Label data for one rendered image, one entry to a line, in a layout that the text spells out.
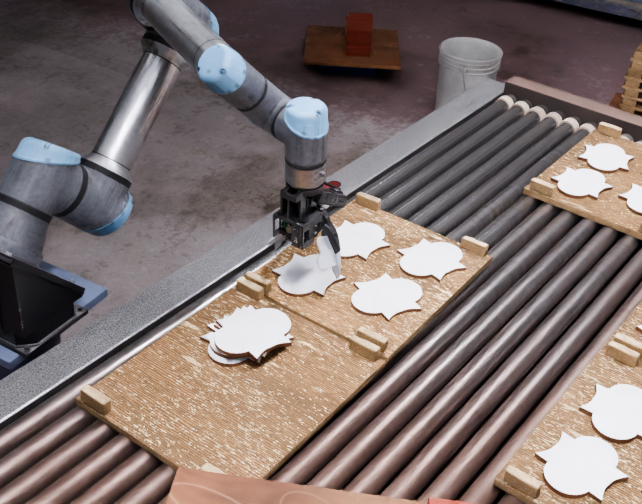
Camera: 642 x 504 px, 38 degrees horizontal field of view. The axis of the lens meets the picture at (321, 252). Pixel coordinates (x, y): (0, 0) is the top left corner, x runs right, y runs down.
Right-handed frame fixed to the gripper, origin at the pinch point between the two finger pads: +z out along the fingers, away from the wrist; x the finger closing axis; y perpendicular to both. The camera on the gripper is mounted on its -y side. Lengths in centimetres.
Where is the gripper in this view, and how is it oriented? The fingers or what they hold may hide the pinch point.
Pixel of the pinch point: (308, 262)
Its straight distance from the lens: 181.8
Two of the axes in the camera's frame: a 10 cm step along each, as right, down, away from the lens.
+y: -5.8, 4.6, -6.7
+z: -0.3, 8.1, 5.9
